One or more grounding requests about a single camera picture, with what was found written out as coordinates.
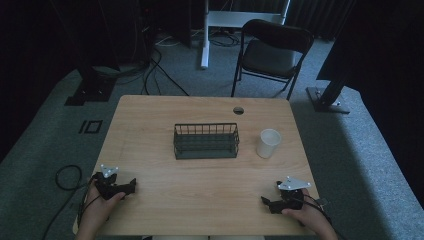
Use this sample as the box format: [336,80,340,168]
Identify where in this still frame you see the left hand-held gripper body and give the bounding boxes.
[92,164,128,201]

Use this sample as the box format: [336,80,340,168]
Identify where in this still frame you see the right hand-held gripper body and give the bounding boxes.
[272,176,312,215]

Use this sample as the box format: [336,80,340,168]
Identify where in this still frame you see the person's left hand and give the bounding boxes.
[78,185,127,225]

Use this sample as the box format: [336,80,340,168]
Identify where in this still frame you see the person's right hand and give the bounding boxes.
[281,188,328,232]

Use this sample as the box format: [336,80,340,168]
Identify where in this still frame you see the white cup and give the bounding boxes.
[255,128,283,160]

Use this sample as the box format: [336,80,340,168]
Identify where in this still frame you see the black floor socket box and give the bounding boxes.
[78,119,104,135]

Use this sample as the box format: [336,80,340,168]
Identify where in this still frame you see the black metal stand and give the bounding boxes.
[63,56,118,107]
[305,49,352,115]

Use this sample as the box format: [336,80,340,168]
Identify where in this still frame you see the black folding chair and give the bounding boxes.
[230,18,315,101]

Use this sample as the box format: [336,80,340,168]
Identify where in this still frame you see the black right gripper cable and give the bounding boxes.
[289,194,335,228]

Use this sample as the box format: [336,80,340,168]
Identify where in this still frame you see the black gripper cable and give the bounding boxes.
[41,164,101,240]
[289,194,335,228]

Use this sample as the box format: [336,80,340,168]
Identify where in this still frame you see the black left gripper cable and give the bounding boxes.
[41,164,101,240]

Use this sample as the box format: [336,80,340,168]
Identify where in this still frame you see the black wire basket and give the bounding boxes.
[173,122,241,161]

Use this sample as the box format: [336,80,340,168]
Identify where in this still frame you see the black floor cable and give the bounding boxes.
[140,48,191,98]

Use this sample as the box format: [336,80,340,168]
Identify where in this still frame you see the white floor cable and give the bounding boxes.
[153,32,184,48]

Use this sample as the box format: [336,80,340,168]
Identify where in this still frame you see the white desk frame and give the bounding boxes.
[200,0,292,70]

